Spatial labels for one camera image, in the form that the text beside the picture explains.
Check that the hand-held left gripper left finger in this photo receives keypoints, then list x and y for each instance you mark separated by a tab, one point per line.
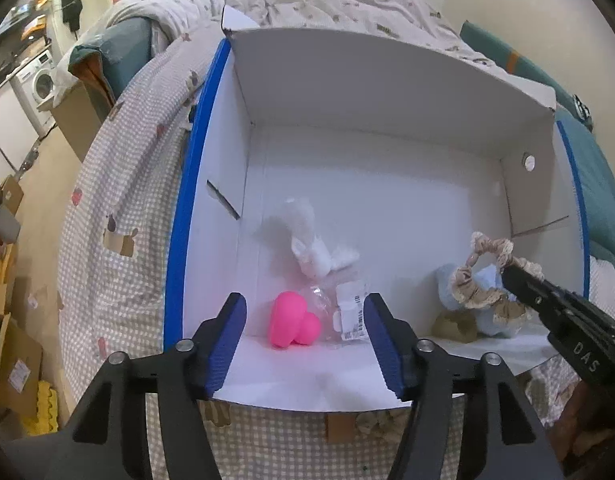
227	345

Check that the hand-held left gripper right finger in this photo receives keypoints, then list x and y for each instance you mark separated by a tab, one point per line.
382	350

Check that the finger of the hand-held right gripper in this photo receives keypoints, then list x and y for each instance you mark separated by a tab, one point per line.
530	290

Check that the beige scrunchie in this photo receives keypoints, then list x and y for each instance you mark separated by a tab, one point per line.
487	280

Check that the light blue plush toy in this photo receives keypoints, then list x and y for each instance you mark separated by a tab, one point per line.
487	305

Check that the clear plastic packet white label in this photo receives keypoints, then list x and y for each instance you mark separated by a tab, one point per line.
345	310

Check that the pink soft toy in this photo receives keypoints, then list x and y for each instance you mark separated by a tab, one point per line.
292	322

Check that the white sock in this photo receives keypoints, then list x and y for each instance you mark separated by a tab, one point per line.
312	245

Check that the blue and white cardboard box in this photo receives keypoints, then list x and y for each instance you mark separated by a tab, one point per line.
377	200

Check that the teal pillow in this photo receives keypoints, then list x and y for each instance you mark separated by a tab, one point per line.
602	185

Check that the black and white small item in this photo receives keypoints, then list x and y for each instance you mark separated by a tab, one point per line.
582	111

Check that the flat cardboard boxes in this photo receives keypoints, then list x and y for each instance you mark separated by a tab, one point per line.
17	360

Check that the grey bin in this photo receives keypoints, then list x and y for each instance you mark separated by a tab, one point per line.
4	222

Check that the brown cardboard box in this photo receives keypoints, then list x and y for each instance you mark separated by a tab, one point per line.
80	115

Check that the white kitchen cabinet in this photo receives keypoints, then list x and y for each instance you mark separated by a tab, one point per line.
2	132

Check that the teal and orange blanket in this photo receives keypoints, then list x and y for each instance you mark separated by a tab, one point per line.
117	42

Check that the white washing machine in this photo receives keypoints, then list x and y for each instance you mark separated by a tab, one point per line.
37	82

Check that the printed duvet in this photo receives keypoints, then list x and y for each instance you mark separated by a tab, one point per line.
312	5

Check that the black hanging garment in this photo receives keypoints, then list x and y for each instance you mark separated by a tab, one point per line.
70	7

